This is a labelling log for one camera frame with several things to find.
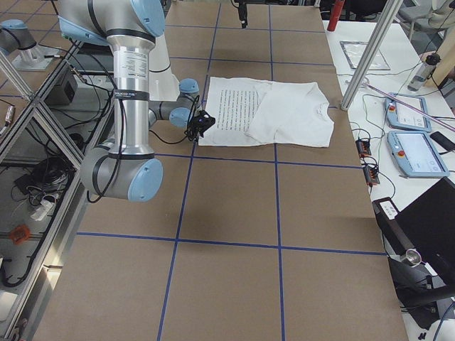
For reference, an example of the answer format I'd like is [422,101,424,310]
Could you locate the upper blue teach pendant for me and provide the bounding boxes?
[385,93,432,132]

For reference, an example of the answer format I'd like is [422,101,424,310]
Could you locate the pink rod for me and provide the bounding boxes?
[361,82,455,132]

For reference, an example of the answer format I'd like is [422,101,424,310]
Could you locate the black laptop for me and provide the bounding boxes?
[373,177,454,284]

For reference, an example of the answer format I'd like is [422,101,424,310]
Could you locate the aluminium frame post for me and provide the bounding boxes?
[341,0,402,111]

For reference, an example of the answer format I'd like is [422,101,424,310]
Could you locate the lower blue teach pendant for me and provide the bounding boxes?
[387,131,450,178]

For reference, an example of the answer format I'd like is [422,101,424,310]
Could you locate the black camera cable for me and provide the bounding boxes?
[87,94,202,204]

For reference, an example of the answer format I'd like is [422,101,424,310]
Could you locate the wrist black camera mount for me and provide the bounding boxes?
[194,110,216,130]

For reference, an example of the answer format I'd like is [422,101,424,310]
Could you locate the red bottle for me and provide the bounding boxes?
[327,0,345,32]

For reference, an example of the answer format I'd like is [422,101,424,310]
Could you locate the white camera post with base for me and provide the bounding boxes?
[149,34,180,101]

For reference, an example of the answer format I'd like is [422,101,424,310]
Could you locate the clear water bottle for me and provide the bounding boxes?
[407,52,441,92]

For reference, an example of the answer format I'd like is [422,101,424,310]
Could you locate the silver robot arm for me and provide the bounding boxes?
[58,1,215,202]

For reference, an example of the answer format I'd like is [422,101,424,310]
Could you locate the white long-sleeve printed shirt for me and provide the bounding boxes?
[198,77,334,148]

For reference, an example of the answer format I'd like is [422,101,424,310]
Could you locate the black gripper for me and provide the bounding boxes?
[237,1,248,28]
[191,126,208,141]

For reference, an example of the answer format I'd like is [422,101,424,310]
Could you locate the lower orange black adapter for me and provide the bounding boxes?
[363,165,380,187]

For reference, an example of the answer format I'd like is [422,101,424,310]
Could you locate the upper orange black adapter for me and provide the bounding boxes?
[355,139,371,158]

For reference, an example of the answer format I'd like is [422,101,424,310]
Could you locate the orange black adapter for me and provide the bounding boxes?
[355,139,371,158]
[363,165,380,187]

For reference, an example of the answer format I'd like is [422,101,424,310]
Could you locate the white power strip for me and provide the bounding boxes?
[31,199,55,221]

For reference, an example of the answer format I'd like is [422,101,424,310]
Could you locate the blue teach pendant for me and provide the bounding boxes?
[385,93,432,132]
[387,131,450,178]

